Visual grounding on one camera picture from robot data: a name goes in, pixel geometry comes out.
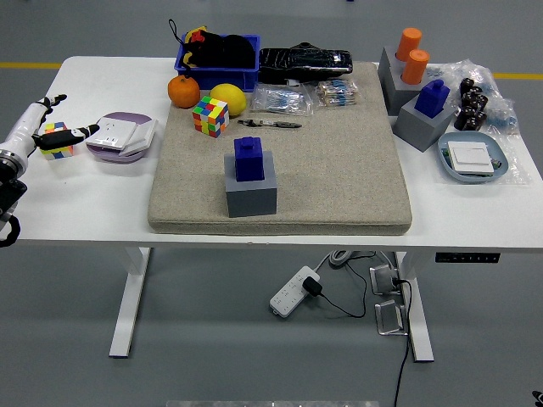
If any pastel colour puzzle cube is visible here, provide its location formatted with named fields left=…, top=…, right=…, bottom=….
left=41, top=121, right=75, bottom=161

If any white switch panel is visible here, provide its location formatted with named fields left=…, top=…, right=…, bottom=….
left=447, top=141, right=495, bottom=175

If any bag of blue resistors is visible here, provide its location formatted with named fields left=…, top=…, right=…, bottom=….
left=249, top=82, right=315, bottom=117

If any black pen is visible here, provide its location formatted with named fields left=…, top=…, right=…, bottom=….
left=237, top=119, right=303, bottom=130

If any clear bag with blue parts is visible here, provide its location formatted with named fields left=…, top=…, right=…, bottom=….
left=426, top=59, right=521, bottom=137

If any bag of brown resistors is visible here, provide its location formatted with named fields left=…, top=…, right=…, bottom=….
left=313, top=78, right=364, bottom=109

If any light blue plate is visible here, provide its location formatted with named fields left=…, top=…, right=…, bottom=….
left=436, top=130, right=509, bottom=184

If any black wrapped package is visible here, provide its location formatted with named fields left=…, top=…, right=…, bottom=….
left=257, top=41, right=354, bottom=85

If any white table leg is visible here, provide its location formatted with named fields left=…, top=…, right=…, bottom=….
left=394, top=251, right=435, bottom=363
left=109, top=247, right=153, bottom=359

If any blue seal stamp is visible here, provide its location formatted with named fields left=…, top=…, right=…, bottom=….
left=414, top=79, right=451, bottom=119
left=233, top=136, right=266, bottom=182

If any flat clear plastic bag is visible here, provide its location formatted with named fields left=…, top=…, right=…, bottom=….
left=436, top=131, right=531, bottom=186

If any bright colour puzzle cube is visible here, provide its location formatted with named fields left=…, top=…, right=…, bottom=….
left=192, top=96, right=231, bottom=139

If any black pouch with strap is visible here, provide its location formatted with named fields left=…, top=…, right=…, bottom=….
left=168, top=19, right=257, bottom=70

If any grey square seal holder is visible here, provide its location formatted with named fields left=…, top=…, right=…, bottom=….
left=223, top=150, right=279, bottom=220
left=392, top=93, right=459, bottom=153

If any yellow lemon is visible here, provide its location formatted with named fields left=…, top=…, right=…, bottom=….
left=209, top=83, right=248, bottom=118

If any white wall socket panel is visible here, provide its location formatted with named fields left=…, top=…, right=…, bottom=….
left=87, top=117, right=137, bottom=150

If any orange cylinder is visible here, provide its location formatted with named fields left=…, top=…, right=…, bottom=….
left=395, top=27, right=423, bottom=63
left=400, top=48, right=431, bottom=86

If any white coiled cable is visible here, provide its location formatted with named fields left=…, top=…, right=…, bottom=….
left=316, top=249, right=398, bottom=272

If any thin black adapter cord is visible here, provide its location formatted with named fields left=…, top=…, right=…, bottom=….
left=317, top=254, right=368, bottom=319

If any orange mandarin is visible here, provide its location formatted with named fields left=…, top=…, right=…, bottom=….
left=167, top=75, right=201, bottom=109

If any grey two-hole holder block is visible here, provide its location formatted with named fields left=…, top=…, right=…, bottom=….
left=377, top=45, right=429, bottom=116

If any purple white tray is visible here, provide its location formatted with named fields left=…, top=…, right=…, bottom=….
left=85, top=111, right=159, bottom=164

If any black capacitors cluster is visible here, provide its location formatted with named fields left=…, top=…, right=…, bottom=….
left=453, top=77, right=489, bottom=131

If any yellow red toy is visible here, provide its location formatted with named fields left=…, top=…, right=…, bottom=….
left=182, top=25, right=209, bottom=69

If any grey-brown mat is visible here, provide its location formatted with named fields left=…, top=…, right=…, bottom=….
left=147, top=62, right=413, bottom=237

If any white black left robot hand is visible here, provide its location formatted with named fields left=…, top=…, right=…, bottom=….
left=0, top=93, right=101, bottom=161

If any silver metal bracket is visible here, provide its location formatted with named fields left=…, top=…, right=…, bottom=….
left=374, top=299, right=409, bottom=337
left=369, top=263, right=404, bottom=297

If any long black power cable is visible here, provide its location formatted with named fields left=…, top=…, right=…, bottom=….
left=392, top=277, right=413, bottom=407

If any black plug adapter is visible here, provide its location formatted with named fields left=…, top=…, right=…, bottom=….
left=301, top=276, right=323, bottom=298

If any blue plastic bin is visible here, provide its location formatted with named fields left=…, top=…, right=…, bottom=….
left=174, top=33, right=261, bottom=93

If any white power strip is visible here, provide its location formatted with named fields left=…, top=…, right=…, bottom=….
left=269, top=265, right=322, bottom=319

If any black table control panel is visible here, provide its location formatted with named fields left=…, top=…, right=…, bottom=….
left=434, top=252, right=501, bottom=264

